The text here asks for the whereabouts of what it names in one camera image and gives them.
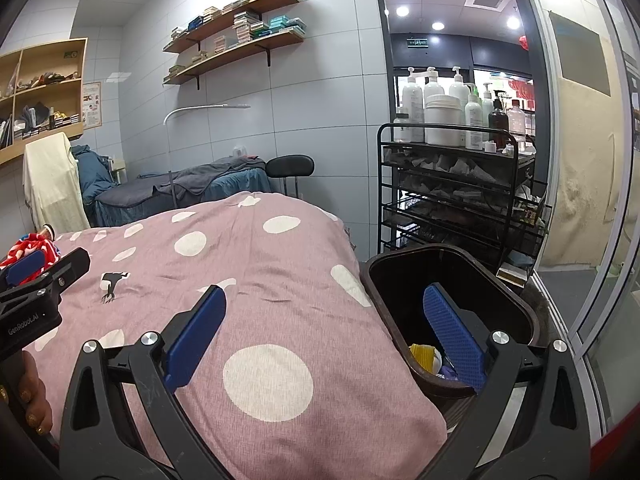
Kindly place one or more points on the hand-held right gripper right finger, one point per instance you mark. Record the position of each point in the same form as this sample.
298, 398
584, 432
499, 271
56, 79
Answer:
452, 340

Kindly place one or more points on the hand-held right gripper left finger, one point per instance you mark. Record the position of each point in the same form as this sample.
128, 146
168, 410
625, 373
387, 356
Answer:
195, 340

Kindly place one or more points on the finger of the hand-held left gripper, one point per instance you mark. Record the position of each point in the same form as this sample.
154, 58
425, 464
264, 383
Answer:
70, 265
27, 266

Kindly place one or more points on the yellow plastic wrapper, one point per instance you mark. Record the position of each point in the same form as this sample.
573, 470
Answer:
424, 357

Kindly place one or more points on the dark brown trash bin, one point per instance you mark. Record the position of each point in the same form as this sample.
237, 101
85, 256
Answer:
395, 290

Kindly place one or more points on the person's left hand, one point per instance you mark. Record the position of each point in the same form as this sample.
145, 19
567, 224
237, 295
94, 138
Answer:
35, 390

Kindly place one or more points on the red printed cloth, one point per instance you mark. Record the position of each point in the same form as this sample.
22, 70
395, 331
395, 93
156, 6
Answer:
37, 242

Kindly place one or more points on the blue covered massage bed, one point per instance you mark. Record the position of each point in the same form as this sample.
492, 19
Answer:
120, 205

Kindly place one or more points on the cream towel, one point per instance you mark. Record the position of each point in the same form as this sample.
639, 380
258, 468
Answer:
52, 180

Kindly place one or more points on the pink polka dot blanket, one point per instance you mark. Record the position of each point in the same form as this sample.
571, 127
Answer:
250, 270

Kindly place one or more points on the white cardboard box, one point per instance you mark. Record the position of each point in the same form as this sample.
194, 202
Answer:
514, 275

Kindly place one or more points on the grey blanket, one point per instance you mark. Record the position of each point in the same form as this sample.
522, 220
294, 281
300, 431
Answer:
195, 175

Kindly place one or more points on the red glossy object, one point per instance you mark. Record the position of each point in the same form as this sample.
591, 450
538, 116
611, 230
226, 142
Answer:
622, 425

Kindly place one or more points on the black chair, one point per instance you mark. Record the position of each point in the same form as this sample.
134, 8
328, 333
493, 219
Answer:
290, 166

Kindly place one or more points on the large white jar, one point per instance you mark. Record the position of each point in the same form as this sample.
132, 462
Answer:
442, 120

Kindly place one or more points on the dark brown pump bottle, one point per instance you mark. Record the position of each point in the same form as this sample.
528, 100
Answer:
498, 120

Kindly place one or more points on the glass sliding door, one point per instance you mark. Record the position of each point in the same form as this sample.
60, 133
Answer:
600, 160

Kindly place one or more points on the row of white bottles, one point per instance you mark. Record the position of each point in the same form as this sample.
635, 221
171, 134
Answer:
412, 105

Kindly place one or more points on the green exit sign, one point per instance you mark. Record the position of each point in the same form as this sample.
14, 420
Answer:
418, 42

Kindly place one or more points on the red hanging ornament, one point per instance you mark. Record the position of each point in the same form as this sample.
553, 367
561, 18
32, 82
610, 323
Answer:
523, 42

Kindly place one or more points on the wall poster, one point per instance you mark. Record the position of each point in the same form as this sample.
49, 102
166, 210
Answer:
91, 105

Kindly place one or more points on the wooden wall cabinet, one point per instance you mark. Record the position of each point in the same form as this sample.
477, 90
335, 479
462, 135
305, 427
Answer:
35, 85

